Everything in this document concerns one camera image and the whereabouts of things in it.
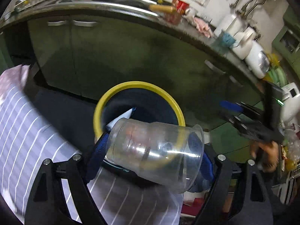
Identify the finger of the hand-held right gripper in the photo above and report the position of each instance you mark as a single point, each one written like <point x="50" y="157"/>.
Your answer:
<point x="230" y="106"/>
<point x="234" y="120"/>

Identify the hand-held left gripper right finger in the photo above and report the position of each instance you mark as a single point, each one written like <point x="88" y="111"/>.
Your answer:
<point x="208" y="168"/>

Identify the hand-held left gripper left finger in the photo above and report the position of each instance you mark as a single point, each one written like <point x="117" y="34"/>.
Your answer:
<point x="99" y="150"/>

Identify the blue white wrapper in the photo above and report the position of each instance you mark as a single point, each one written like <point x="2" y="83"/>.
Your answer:
<point x="121" y="119"/>

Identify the clear plastic cup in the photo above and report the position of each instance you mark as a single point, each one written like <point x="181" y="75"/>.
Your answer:
<point x="152" y="150"/>

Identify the yellow rimmed trash bin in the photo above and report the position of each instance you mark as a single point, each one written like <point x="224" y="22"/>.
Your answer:
<point x="136" y="84"/>

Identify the person's right hand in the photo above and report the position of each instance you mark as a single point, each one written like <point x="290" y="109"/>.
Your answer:
<point x="270" y="153"/>

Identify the white kitchen appliance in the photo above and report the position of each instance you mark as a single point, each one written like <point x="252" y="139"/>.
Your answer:
<point x="290" y="100"/>

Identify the pale green vegetables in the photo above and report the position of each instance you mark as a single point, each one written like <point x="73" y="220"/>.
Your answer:
<point x="277" y="75"/>

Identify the white electric kettle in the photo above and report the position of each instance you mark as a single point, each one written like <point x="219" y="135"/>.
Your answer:
<point x="253" y="54"/>

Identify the light blue mug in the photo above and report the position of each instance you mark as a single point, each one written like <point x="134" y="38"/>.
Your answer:
<point x="226" y="41"/>

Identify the blue checked tablecloth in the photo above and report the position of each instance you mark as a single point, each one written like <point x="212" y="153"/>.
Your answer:
<point x="28" y="133"/>

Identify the white canister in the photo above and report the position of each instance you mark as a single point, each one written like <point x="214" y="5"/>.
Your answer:
<point x="226" y="24"/>

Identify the pink cloth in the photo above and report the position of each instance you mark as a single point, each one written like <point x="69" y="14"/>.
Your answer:
<point x="202" y="27"/>

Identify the dark green counter cabinets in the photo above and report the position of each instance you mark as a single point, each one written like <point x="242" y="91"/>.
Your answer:
<point x="129" y="51"/>

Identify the red printed mug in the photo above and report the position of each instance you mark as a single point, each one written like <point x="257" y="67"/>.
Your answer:
<point x="180" y="4"/>

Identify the steel sink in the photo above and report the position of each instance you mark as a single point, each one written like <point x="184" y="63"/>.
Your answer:
<point x="112" y="1"/>

